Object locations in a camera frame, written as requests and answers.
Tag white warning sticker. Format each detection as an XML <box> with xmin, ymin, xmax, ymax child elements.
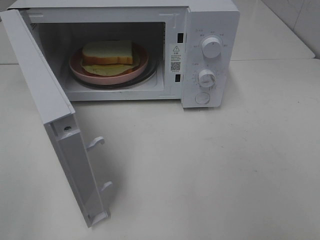
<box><xmin>169</xmin><ymin>44</ymin><xmax>183</xmax><ymax>73</ymax></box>

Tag white lower microwave knob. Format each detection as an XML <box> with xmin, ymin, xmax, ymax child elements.
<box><xmin>198</xmin><ymin>69</ymin><xmax>216</xmax><ymax>88</ymax></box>

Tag white bread sandwich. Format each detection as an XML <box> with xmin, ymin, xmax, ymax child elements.
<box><xmin>80</xmin><ymin>40</ymin><xmax>141</xmax><ymax>77</ymax></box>

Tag white microwave knob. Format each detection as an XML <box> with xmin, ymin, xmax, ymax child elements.
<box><xmin>198</xmin><ymin>69</ymin><xmax>216</xmax><ymax>88</ymax></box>
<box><xmin>201</xmin><ymin>36</ymin><xmax>222</xmax><ymax>59</ymax></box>

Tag white microwave oven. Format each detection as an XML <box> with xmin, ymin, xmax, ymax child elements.
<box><xmin>7</xmin><ymin>0</ymin><xmax>240</xmax><ymax>108</ymax></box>

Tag pink round plate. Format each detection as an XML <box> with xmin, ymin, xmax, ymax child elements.
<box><xmin>69</xmin><ymin>43</ymin><xmax>150</xmax><ymax>87</ymax></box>

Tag white microwave door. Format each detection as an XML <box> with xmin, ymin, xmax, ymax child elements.
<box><xmin>0</xmin><ymin>9</ymin><xmax>110</xmax><ymax>228</ymax></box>

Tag white upper microwave knob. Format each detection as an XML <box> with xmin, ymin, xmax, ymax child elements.
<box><xmin>201</xmin><ymin>36</ymin><xmax>222</xmax><ymax>59</ymax></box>

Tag glass microwave turntable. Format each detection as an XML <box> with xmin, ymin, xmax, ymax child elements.
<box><xmin>69</xmin><ymin>55</ymin><xmax>159</xmax><ymax>90</ymax></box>

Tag round door release button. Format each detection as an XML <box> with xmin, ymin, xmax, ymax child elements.
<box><xmin>195</xmin><ymin>92</ymin><xmax>210</xmax><ymax>105</ymax></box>

